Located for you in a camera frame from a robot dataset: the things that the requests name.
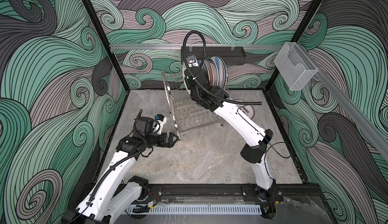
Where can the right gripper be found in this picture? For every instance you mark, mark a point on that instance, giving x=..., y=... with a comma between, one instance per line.
x=191, y=80

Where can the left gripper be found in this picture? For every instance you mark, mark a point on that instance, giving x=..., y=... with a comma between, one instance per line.
x=163, y=143

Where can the orange sunburst plate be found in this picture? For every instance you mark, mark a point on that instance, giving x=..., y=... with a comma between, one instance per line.
x=212, y=71

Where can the blue striped plate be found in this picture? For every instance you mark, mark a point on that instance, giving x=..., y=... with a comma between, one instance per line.
x=222, y=73

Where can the cream floral plate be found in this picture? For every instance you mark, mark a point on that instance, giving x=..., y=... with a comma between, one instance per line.
x=185, y=78

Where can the white plate red characters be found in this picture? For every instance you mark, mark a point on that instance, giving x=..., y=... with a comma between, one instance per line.
x=248, y=110

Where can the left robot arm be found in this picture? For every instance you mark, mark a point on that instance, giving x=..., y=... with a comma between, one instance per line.
x=103, y=204

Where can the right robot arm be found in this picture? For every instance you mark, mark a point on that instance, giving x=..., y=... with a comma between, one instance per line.
x=218, y=101

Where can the steel wire dish rack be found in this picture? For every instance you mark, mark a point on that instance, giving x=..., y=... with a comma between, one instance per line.
x=186, y=114

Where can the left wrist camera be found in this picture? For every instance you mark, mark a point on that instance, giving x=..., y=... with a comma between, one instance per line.
x=150, y=126

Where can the black wall shelf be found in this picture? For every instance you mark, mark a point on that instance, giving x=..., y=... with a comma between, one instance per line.
x=230, y=55

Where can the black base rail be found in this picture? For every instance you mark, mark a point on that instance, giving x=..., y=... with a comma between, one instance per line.
x=228, y=190

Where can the white slotted cable duct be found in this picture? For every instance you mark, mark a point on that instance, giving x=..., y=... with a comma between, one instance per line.
x=205, y=209

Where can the clear acrylic wall holder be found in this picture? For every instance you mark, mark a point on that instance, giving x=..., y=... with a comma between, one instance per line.
x=295, y=65

